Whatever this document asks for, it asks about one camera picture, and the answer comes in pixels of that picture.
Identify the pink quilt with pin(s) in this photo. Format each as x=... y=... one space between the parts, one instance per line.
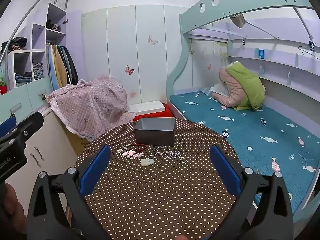
x=232 y=90

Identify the white wardrobe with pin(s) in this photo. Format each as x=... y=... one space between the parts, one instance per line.
x=122 y=42

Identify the light teal bunk bed frame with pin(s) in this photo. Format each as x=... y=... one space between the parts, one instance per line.
x=220 y=2

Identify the dark folded clothes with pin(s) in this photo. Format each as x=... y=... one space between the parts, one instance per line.
x=15 y=43

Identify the row of hanging clothes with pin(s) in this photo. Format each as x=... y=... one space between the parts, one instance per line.
x=62 y=65

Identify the red potted plant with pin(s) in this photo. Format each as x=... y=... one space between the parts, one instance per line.
x=3 y=89

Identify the folded jeans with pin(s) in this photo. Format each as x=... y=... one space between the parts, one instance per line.
x=25 y=77

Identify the person's left hand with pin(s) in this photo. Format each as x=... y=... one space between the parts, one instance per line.
x=15 y=205

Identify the dark grey storage box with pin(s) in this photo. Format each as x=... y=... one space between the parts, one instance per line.
x=155 y=137

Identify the brown polka-dot tablecloth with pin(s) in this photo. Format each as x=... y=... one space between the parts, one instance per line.
x=160 y=200

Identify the grey hanging cloth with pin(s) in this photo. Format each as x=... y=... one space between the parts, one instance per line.
x=238 y=20

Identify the white pillow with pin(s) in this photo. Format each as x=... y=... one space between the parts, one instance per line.
x=220 y=88

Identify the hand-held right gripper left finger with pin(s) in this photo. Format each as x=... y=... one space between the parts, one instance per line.
x=96 y=170

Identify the teal fish-print bed sheet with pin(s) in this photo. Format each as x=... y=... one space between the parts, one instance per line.
x=250 y=127

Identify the pink printed cloth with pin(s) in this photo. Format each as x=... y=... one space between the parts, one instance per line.
x=92 y=105

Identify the grey metal stair rail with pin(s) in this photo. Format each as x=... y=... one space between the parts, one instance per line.
x=32 y=10

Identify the white open shelf unit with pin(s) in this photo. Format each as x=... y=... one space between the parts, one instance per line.
x=37 y=35

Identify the red butterfly sticker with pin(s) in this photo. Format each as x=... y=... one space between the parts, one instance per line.
x=129 y=70

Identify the pale butterfly sticker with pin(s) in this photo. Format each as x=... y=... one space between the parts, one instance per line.
x=152 y=40

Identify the cardboard box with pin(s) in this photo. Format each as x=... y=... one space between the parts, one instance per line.
x=80 y=142

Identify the white and teal cabinet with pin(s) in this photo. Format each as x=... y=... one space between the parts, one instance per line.
x=50 y=140

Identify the pale jade pendant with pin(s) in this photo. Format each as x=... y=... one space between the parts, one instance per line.
x=147 y=162

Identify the flat white box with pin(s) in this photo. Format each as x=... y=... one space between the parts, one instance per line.
x=147 y=107

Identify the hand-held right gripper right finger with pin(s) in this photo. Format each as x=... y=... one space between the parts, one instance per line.
x=225 y=172

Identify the red and white box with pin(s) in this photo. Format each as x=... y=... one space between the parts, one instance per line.
x=167 y=112

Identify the pinecone drawer ornament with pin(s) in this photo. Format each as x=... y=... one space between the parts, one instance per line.
x=44 y=97

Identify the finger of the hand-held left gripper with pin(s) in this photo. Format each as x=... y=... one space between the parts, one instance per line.
x=27 y=126

